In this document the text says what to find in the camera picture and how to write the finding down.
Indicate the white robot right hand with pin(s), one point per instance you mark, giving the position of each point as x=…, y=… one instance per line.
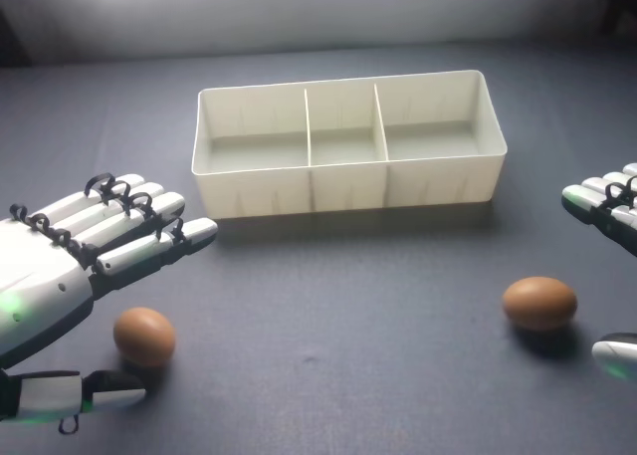
x=617, y=211

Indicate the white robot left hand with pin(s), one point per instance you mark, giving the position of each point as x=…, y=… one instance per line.
x=40, y=286

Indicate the brown egg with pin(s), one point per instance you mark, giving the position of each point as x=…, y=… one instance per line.
x=144, y=336
x=540, y=303

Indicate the white three-well tray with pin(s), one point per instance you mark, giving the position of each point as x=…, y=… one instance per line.
x=348, y=186

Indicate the grey table cloth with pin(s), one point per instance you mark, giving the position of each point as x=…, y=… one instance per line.
x=323, y=350

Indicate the white padded barrier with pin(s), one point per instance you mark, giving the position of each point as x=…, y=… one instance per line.
x=298, y=12

